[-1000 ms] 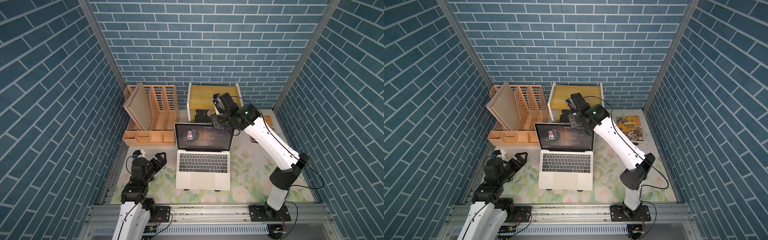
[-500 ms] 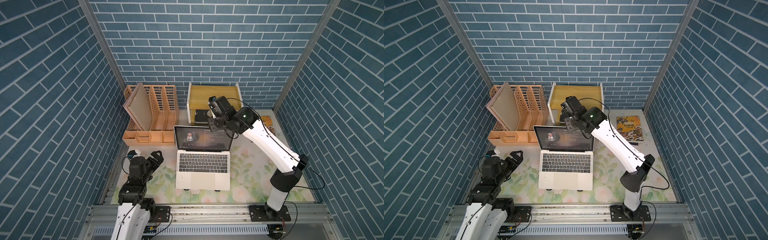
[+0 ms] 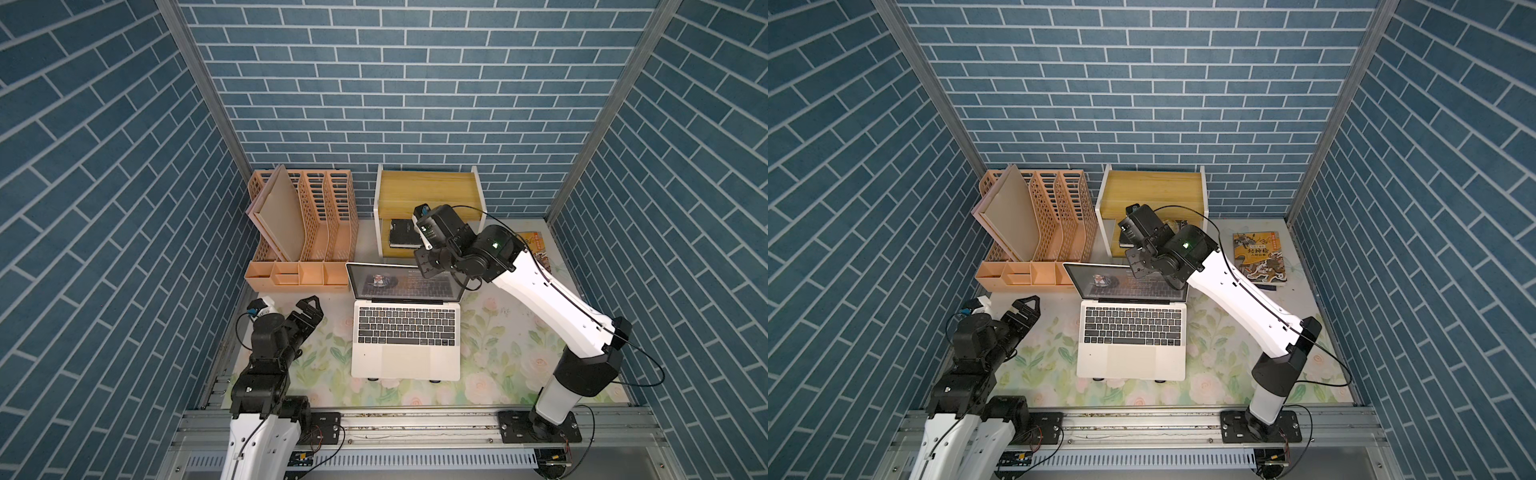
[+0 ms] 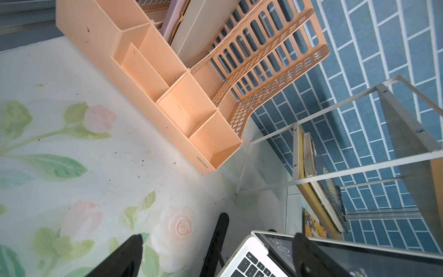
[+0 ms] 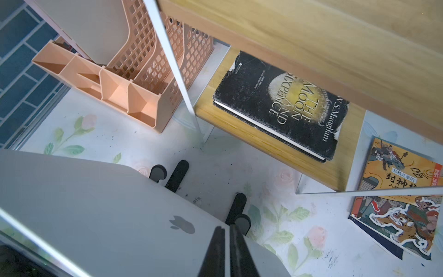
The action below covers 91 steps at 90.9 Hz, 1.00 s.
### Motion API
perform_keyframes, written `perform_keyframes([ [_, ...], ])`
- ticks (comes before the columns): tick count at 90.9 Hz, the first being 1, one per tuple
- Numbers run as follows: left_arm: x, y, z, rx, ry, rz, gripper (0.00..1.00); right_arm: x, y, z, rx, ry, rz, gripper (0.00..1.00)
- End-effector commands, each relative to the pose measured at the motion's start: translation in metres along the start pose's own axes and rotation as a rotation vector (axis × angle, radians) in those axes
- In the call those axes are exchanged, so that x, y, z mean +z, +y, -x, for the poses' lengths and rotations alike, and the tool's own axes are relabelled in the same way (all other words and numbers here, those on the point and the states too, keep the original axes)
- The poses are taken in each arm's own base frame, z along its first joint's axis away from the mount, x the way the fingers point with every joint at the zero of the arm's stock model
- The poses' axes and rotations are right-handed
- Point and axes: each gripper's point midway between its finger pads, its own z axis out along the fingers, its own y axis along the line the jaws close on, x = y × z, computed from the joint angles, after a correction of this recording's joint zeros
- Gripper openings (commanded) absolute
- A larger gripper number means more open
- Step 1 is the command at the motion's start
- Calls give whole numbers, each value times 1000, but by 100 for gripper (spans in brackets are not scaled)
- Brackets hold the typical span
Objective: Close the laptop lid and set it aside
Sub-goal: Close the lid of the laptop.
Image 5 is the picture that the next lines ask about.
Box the floral table mat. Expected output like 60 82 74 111
20 41 443 277

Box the silver Apple laptop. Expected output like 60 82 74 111
1 150 288 277

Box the white metal wooden shelf rack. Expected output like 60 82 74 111
143 0 443 195

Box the black Moon and Sixpence book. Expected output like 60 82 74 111
213 51 349 163

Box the colourful illustrated children's book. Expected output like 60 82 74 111
349 137 443 260

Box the black laptop stand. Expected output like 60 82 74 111
148 160 251 235

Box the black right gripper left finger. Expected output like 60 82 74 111
198 226 226 277

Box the beige file folder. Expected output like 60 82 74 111
36 0 129 65

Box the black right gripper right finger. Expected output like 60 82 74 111
230 225 259 277

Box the peach plastic file organizer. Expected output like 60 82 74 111
32 0 215 134

